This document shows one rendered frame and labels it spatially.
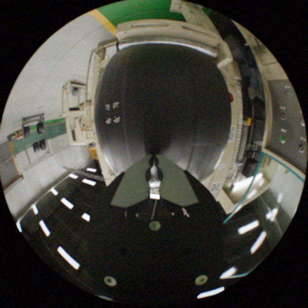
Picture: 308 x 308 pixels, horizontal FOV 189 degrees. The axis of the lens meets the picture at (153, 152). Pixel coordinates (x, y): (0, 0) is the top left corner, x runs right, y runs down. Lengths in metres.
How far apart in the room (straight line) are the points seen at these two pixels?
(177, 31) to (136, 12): 0.94
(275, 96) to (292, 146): 0.23
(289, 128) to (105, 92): 0.62
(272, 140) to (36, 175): 11.78
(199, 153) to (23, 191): 11.64
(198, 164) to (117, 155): 0.14
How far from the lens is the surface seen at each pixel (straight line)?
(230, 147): 0.48
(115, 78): 0.15
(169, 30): 0.39
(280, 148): 0.57
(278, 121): 0.58
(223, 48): 0.42
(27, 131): 5.17
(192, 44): 0.38
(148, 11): 1.29
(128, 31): 0.39
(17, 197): 11.82
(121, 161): 0.15
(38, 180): 11.45
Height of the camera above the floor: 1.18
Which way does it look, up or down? 21 degrees up
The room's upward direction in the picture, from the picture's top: 178 degrees clockwise
